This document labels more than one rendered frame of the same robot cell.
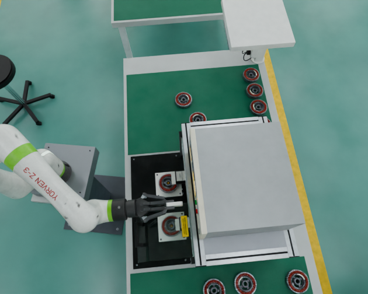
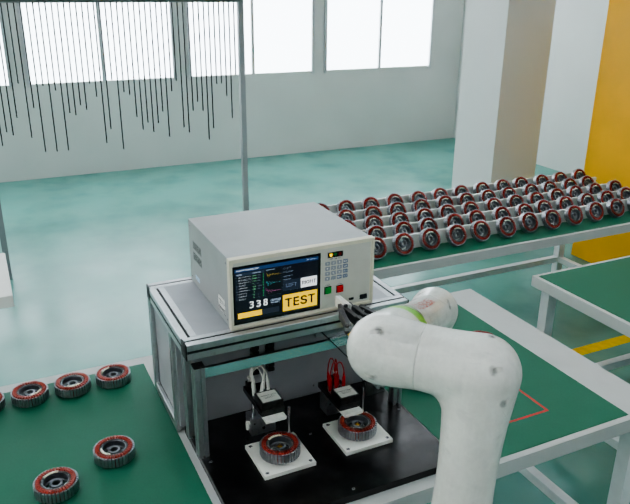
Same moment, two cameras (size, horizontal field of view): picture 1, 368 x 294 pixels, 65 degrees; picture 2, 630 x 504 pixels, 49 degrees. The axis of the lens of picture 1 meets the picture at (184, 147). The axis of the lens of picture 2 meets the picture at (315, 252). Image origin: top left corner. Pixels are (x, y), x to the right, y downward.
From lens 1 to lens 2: 1.92 m
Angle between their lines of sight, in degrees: 79
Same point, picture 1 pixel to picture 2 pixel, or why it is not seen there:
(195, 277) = (415, 400)
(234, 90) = (22, 423)
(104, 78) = not seen: outside the picture
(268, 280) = not seen: hidden behind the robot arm
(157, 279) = not seen: hidden behind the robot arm
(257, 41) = not seen: outside the picture
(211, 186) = (310, 240)
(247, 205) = (318, 223)
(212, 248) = (376, 293)
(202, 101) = (55, 461)
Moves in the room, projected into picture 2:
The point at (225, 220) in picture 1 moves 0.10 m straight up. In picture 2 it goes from (346, 230) to (346, 197)
